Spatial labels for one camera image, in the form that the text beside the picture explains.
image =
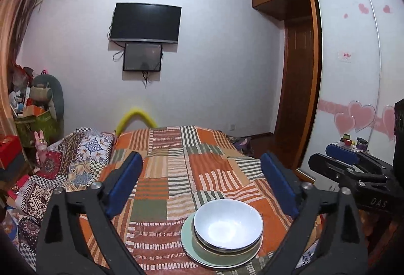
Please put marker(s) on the mint green bowl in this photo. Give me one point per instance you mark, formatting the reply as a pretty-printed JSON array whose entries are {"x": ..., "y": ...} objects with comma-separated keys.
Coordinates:
[{"x": 202, "y": 242}]

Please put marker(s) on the red box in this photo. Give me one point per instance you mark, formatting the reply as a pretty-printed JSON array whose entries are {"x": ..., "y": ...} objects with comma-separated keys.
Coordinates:
[{"x": 11, "y": 151}]

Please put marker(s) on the striped patchwork blanket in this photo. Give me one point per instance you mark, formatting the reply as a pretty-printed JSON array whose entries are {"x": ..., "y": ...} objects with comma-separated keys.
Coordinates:
[{"x": 176, "y": 174}]

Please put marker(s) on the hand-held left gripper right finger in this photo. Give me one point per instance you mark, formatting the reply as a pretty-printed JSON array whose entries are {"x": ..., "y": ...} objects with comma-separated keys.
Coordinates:
[{"x": 277, "y": 183}]

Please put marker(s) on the wooden door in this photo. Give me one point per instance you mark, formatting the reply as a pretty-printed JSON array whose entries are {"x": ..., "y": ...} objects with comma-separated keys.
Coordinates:
[{"x": 299, "y": 88}]

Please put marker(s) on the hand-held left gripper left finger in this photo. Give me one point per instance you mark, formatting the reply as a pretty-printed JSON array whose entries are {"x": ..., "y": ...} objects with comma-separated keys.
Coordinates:
[{"x": 124, "y": 186}]

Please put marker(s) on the white bowl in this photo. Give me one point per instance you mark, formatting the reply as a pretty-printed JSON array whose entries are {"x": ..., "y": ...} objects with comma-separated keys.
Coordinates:
[{"x": 227, "y": 221}]

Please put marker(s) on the pink rabbit toy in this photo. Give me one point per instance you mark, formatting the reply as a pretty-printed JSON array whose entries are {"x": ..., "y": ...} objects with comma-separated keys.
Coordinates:
[{"x": 41, "y": 145}]

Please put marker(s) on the mint green plate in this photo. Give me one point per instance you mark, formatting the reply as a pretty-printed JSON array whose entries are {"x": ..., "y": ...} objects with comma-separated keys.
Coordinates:
[{"x": 189, "y": 246}]

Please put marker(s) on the dark backpack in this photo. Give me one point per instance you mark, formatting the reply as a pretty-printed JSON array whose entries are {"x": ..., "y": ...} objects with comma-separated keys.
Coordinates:
[{"x": 243, "y": 144}]

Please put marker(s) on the white wardrobe sliding door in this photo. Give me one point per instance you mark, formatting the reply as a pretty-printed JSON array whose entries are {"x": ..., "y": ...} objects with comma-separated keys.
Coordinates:
[{"x": 347, "y": 88}]

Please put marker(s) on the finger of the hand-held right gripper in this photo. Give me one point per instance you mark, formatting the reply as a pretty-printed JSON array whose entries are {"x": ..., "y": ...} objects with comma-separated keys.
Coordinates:
[
  {"x": 328, "y": 166},
  {"x": 342, "y": 153}
]

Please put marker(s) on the white wall socket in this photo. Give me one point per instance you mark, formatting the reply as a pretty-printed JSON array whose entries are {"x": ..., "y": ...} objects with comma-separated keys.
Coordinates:
[{"x": 232, "y": 126}]

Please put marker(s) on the pile of toys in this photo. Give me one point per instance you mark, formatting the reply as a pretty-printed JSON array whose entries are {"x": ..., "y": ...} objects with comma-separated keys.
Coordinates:
[{"x": 19, "y": 95}]

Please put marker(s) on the black wall television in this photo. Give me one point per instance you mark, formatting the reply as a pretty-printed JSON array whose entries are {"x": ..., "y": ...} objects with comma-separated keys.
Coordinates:
[{"x": 145, "y": 22}]

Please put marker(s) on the pink orange curtain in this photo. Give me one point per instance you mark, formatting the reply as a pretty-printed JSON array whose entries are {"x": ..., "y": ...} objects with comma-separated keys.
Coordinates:
[{"x": 9, "y": 41}]

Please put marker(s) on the grey plush toy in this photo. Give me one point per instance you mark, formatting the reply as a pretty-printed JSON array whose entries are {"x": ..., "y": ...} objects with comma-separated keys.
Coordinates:
[{"x": 58, "y": 95}]

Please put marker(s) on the blue patterned quilt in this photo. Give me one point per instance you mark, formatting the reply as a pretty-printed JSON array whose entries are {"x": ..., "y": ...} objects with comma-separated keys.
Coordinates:
[{"x": 82, "y": 148}]

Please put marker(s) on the small black monitor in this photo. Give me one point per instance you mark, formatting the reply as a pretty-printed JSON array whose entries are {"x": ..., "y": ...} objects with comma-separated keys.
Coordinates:
[{"x": 142, "y": 57}]

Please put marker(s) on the red wardrobe sticker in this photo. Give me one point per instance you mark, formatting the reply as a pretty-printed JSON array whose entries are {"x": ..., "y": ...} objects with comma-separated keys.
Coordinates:
[{"x": 345, "y": 56}]

